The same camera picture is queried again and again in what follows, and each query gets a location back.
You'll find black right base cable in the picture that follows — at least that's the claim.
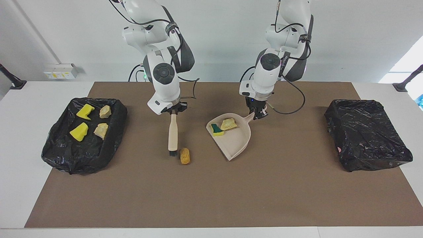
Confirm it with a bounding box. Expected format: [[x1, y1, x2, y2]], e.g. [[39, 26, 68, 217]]
[[128, 64, 146, 82]]

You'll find black stand foot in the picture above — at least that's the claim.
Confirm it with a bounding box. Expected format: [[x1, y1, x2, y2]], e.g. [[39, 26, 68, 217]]
[[393, 64, 423, 92], [0, 63, 27, 90]]

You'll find beige plastic dustpan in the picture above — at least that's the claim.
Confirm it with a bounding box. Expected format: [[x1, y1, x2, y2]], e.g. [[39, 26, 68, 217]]
[[206, 112, 255, 161]]

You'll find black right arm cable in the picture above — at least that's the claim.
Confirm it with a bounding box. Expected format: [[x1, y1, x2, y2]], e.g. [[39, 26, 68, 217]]
[[109, 0, 200, 99]]

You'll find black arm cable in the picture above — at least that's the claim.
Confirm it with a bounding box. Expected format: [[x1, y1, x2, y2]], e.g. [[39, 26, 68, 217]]
[[267, 0, 313, 115], [109, 0, 200, 99]]

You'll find black left base cable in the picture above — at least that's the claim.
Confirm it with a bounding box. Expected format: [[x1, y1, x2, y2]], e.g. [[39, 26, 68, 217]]
[[240, 65, 256, 82]]

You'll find white wall socket box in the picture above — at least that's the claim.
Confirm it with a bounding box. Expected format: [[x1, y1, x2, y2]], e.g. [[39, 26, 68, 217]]
[[44, 63, 79, 80]]

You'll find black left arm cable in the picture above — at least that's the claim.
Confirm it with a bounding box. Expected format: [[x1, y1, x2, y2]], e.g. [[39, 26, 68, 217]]
[[267, 0, 313, 115]]

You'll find black bag lined bin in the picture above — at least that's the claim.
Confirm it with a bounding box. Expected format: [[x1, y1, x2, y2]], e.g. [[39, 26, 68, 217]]
[[324, 99, 413, 172], [41, 97, 128, 175]]

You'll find beige brush with black bristles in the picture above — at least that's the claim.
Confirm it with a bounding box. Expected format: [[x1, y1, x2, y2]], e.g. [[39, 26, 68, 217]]
[[168, 112, 178, 157]]

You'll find white wall cable duct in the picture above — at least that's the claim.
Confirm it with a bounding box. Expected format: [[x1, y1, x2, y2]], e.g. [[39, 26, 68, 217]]
[[13, 0, 61, 65]]

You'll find brown table mat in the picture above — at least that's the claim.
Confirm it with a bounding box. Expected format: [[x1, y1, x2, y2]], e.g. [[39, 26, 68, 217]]
[[25, 82, 423, 228]]

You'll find brown bread nugget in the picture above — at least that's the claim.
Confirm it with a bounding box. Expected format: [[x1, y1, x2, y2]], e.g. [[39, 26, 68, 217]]
[[179, 147, 191, 165]]

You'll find black base cable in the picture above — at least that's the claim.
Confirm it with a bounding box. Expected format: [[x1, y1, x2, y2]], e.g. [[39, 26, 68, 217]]
[[240, 65, 256, 82], [128, 64, 146, 82]]

